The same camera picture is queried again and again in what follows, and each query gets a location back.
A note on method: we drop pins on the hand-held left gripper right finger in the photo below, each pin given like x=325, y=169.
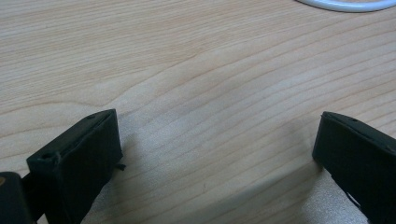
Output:
x=358, y=158

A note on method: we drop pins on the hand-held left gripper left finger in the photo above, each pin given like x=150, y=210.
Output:
x=77, y=161

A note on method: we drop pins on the white plate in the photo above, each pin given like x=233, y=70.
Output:
x=348, y=5

